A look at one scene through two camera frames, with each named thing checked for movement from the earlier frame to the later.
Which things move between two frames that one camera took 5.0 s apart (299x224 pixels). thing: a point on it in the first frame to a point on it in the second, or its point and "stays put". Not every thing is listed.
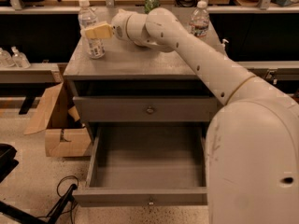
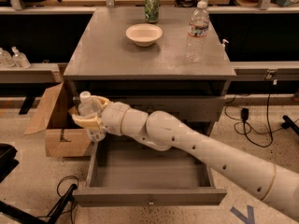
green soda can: x=151 y=2 stays put
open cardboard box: x=62 y=138 stays put
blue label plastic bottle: x=87 y=19 to x=88 y=105
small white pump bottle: x=225 y=57 stays put
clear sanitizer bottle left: x=6 y=60 stays put
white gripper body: x=119 y=26 to x=112 y=117
